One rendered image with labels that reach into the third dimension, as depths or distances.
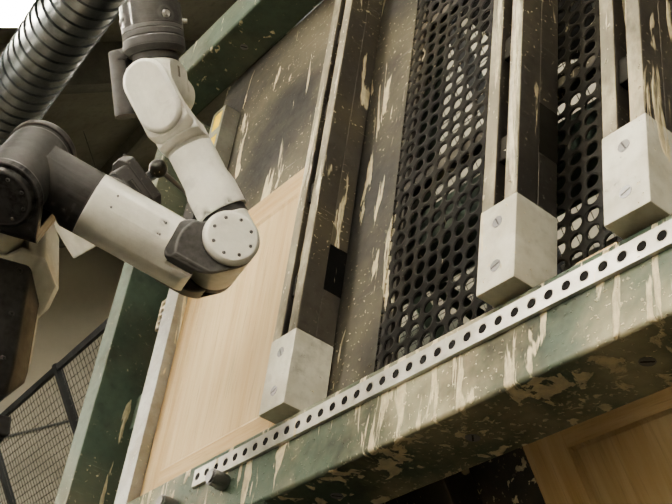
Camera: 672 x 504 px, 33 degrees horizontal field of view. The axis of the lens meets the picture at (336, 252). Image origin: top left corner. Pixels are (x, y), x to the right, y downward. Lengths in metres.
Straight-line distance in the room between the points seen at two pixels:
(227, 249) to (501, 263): 0.38
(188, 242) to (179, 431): 0.56
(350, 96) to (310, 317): 0.46
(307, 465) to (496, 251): 0.39
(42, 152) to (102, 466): 0.91
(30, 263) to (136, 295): 0.87
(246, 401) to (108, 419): 0.56
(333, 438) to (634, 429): 0.38
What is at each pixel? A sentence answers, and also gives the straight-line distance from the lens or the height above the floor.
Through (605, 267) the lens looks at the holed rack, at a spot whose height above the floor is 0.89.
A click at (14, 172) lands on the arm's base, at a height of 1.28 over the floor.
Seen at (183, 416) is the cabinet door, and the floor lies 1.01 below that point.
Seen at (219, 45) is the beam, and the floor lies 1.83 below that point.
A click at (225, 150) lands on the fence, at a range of 2.44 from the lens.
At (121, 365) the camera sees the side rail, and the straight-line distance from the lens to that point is 2.37.
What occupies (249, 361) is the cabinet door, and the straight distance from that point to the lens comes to 1.86.
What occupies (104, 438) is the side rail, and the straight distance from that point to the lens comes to 2.29.
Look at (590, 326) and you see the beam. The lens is 1.19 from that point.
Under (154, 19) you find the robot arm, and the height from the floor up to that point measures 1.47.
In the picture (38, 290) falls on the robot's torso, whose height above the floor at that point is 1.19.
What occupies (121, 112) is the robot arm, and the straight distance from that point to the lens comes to 1.64.
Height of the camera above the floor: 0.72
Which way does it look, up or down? 13 degrees up
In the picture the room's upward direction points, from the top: 21 degrees counter-clockwise
